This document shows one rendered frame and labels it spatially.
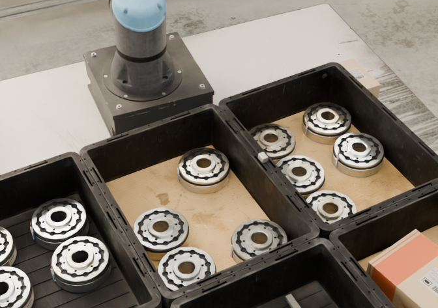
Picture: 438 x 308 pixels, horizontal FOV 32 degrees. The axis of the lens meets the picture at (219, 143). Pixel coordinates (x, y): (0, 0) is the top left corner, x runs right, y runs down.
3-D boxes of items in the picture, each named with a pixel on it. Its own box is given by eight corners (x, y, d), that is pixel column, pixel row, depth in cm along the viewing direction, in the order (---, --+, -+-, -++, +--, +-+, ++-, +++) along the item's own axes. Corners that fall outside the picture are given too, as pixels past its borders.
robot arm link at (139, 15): (120, 62, 171) (116, 11, 162) (109, 27, 180) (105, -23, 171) (173, 54, 174) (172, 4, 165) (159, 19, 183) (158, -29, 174)
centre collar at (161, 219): (143, 224, 142) (142, 222, 142) (165, 214, 144) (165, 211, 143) (155, 242, 139) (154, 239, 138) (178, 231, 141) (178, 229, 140)
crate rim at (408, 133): (214, 110, 159) (214, 101, 157) (335, 68, 169) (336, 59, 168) (323, 242, 133) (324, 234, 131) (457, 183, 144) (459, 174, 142)
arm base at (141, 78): (107, 58, 188) (104, 26, 181) (168, 53, 190) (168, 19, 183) (115, 99, 177) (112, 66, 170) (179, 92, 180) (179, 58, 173)
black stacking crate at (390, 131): (216, 144, 165) (216, 103, 158) (330, 102, 176) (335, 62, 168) (318, 275, 140) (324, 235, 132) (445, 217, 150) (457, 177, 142)
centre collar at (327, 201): (311, 206, 146) (312, 203, 145) (333, 196, 147) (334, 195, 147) (326, 223, 142) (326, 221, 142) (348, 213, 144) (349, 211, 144)
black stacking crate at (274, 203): (84, 191, 155) (77, 151, 147) (214, 144, 165) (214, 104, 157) (169, 343, 129) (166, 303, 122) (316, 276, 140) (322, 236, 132)
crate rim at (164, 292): (77, 157, 148) (75, 148, 147) (214, 110, 159) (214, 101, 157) (166, 311, 123) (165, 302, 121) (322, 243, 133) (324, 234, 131)
